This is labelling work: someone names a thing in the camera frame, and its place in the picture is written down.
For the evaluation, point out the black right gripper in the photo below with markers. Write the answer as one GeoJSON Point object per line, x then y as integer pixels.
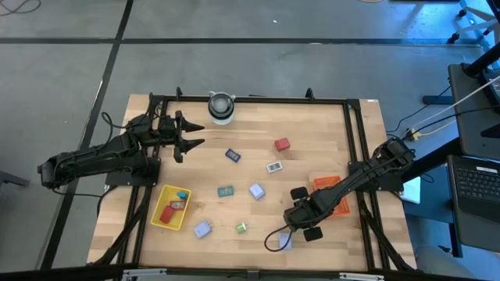
{"type": "Point", "coordinates": [302, 214]}

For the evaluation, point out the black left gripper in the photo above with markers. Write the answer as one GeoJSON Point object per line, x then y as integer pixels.
{"type": "Point", "coordinates": [168, 130]}

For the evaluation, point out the orange plastic basket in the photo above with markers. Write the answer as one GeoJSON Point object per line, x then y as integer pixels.
{"type": "Point", "coordinates": [326, 182]}

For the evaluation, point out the blue digital clock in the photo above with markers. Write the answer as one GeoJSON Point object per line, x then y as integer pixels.
{"type": "Point", "coordinates": [233, 155]}

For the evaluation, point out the lavender USB wall charger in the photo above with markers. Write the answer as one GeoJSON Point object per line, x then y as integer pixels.
{"type": "Point", "coordinates": [285, 242]}
{"type": "Point", "coordinates": [256, 191]}
{"type": "Point", "coordinates": [202, 229]}

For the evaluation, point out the white digital clock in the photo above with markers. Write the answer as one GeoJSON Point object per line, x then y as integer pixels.
{"type": "Point", "coordinates": [274, 167]}

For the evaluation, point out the teal digital clock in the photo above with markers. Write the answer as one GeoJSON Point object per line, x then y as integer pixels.
{"type": "Point", "coordinates": [182, 194]}
{"type": "Point", "coordinates": [225, 191]}

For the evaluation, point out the red digital clock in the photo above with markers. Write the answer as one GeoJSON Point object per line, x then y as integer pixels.
{"type": "Point", "coordinates": [178, 204]}

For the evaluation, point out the red boxy wall charger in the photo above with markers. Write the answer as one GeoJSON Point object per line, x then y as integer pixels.
{"type": "Point", "coordinates": [282, 144]}

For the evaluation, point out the yellow plastic basket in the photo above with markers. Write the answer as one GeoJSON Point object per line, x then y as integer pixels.
{"type": "Point", "coordinates": [176, 222]}

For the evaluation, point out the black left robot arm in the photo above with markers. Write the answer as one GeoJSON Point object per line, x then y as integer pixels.
{"type": "Point", "coordinates": [97, 154]}

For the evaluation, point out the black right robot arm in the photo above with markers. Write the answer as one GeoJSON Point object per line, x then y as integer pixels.
{"type": "Point", "coordinates": [351, 181]}

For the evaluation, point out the white cylinder with black rim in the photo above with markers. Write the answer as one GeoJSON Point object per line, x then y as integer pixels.
{"type": "Point", "coordinates": [221, 107]}

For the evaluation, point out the white paper sheet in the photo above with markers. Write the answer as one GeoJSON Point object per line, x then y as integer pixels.
{"type": "Point", "coordinates": [411, 191]}

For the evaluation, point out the person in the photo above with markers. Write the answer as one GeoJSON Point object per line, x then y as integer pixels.
{"type": "Point", "coordinates": [437, 263]}

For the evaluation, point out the black laptop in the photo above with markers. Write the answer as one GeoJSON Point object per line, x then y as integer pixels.
{"type": "Point", "coordinates": [474, 187]}

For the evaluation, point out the grey furniture leg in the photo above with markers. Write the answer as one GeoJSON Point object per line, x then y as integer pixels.
{"type": "Point", "coordinates": [11, 178]}

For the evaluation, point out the black side desk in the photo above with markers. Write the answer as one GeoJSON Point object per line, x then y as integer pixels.
{"type": "Point", "coordinates": [472, 129]}

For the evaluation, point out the black diagonal pole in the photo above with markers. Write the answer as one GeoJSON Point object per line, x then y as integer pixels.
{"type": "Point", "coordinates": [482, 60]}

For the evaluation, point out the white chair base with casters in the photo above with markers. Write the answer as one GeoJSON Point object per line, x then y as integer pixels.
{"type": "Point", "coordinates": [474, 21]}

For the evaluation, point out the green and white wall charger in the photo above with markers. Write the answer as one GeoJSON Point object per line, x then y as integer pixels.
{"type": "Point", "coordinates": [241, 228]}

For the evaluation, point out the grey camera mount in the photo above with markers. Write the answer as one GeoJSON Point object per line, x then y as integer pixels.
{"type": "Point", "coordinates": [253, 274]}

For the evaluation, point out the silver metal bracket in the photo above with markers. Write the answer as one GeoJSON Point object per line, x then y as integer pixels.
{"type": "Point", "coordinates": [144, 272]}
{"type": "Point", "coordinates": [361, 276]}

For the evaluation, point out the black aluminium table frame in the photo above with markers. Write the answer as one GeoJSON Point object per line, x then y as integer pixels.
{"type": "Point", "coordinates": [273, 100]}

